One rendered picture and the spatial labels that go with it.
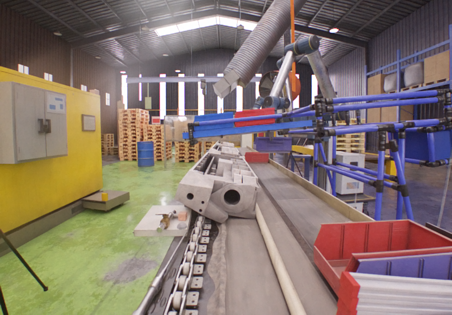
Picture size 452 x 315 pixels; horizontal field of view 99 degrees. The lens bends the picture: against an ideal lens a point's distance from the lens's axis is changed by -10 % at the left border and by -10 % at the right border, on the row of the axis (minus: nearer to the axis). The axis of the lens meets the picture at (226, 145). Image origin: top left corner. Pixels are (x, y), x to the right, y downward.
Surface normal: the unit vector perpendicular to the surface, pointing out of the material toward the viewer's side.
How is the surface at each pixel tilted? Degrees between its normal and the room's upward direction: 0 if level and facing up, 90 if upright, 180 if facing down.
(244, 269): 0
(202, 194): 90
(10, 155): 90
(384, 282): 9
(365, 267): 88
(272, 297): 0
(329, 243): 88
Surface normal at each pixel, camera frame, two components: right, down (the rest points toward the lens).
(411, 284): 0.16, -0.99
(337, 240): 0.00, 0.03
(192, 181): 0.14, -0.75
